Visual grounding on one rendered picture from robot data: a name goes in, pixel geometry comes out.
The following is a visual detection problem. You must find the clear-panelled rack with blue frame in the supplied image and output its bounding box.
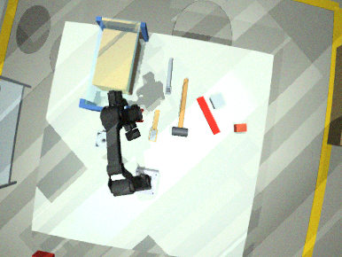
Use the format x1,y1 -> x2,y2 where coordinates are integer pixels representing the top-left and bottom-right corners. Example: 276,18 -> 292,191
80,16 -> 149,109

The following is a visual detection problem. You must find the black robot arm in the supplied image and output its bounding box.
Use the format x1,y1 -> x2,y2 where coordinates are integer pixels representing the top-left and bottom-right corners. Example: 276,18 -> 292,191
99,90 -> 152,197

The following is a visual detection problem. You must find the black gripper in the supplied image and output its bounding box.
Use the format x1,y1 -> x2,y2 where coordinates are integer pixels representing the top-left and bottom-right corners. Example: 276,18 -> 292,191
122,98 -> 141,141

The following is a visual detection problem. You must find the mallet with wooden handle and black head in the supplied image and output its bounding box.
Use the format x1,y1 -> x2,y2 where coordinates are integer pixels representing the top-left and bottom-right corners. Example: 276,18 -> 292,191
171,78 -> 189,137

